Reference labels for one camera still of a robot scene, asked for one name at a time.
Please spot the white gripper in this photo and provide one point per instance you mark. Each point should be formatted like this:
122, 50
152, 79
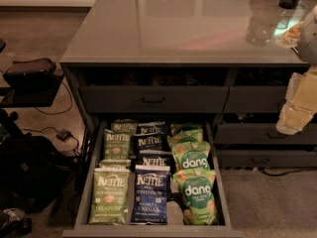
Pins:
309, 37

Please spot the blue kettle chip bag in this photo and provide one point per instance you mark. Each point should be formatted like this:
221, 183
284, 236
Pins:
148, 142
155, 160
150, 195
151, 127

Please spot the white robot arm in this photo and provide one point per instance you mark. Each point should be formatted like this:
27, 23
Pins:
301, 94

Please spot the grey top right drawer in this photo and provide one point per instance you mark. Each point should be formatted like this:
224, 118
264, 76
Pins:
255, 99

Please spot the grey middle right drawer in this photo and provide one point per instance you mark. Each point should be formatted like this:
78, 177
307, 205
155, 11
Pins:
261, 134

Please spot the grey bottom right drawer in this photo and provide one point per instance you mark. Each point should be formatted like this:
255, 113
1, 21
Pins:
266, 159

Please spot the green dang chip bag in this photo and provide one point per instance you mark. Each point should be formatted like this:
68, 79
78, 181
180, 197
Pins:
195, 186
195, 135
191, 155
181, 127

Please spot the back green Dang chip bag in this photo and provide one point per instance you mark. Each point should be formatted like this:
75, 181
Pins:
181, 127

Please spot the front green Dang chip bag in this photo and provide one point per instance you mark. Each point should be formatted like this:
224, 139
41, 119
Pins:
195, 186

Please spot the open grey middle drawer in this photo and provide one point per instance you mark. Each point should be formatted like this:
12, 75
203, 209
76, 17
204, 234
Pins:
174, 227

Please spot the back green Kettle chip bag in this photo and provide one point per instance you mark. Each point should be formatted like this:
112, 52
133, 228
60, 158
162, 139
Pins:
127, 125

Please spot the green kettle chip bag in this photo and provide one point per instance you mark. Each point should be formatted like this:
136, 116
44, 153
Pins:
109, 196
116, 164
127, 125
116, 145

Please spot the grey top left drawer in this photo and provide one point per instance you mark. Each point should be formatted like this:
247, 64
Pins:
153, 99

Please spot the front green Kettle chip bag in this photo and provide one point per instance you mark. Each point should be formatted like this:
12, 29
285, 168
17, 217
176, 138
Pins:
109, 196

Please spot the black power adapter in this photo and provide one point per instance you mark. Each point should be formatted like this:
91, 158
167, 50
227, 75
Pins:
63, 135

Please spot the black backpack on floor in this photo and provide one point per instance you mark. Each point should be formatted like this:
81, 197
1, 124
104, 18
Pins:
32, 173

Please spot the shoe at bottom left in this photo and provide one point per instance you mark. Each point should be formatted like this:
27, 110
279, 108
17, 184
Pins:
14, 224

